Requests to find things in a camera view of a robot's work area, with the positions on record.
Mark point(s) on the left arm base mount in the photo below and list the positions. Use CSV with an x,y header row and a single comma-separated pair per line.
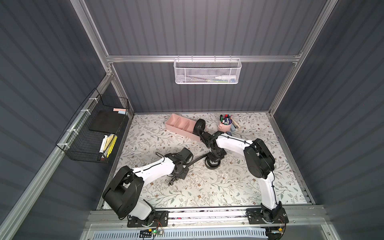
x,y
154,219

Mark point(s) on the pink compartment storage box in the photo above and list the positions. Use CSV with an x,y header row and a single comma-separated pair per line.
x,y
182,126

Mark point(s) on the black wire wall basket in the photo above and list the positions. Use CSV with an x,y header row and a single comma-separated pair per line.
x,y
100,116

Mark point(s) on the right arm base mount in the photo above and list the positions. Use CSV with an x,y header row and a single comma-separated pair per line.
x,y
266,216

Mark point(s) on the pink pen cup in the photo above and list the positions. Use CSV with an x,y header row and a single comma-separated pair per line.
x,y
225,124

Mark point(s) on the white wire mesh basket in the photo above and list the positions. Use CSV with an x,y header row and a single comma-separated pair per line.
x,y
207,71

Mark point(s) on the black belt with end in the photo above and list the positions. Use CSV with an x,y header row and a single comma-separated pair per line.
x,y
192,162

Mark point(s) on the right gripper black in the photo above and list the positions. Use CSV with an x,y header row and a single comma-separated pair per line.
x,y
214,156

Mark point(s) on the aluminium front rail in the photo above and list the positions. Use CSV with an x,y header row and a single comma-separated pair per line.
x,y
213,217

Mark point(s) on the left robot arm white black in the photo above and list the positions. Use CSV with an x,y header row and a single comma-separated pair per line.
x,y
123,193

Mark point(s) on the yellow marker in basket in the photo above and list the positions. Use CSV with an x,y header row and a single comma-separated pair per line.
x,y
110,143

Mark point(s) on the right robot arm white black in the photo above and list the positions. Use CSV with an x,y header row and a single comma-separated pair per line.
x,y
260,162

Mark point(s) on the long black belt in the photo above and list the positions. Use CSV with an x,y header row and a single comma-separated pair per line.
x,y
199,127

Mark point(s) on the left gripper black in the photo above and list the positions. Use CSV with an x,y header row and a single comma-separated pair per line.
x,y
179,172

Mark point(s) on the white perforated front panel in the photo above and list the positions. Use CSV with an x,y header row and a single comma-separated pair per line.
x,y
185,234

